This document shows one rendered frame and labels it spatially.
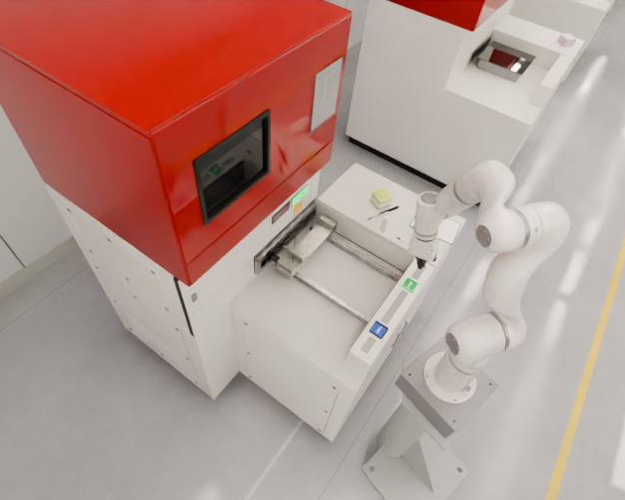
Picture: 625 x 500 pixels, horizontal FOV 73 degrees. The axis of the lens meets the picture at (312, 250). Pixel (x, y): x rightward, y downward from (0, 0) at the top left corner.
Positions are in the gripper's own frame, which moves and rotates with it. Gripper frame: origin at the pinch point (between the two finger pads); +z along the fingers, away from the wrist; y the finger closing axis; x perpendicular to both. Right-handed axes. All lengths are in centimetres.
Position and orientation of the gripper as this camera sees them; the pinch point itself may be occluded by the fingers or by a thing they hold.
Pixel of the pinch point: (421, 263)
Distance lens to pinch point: 167.2
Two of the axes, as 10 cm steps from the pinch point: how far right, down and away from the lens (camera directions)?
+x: 5.8, -6.2, 5.4
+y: 8.1, 3.6, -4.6
